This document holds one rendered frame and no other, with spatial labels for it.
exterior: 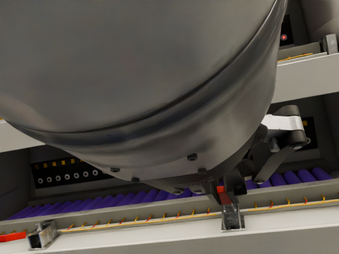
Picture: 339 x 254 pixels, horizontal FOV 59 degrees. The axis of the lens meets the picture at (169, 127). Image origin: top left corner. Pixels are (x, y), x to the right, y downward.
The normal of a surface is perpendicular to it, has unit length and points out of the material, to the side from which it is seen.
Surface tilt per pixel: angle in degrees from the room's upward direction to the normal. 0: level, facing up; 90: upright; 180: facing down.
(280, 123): 80
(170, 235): 18
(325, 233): 108
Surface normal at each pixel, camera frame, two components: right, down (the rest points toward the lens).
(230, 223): -0.19, -0.98
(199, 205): -0.18, 0.12
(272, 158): 0.07, 0.91
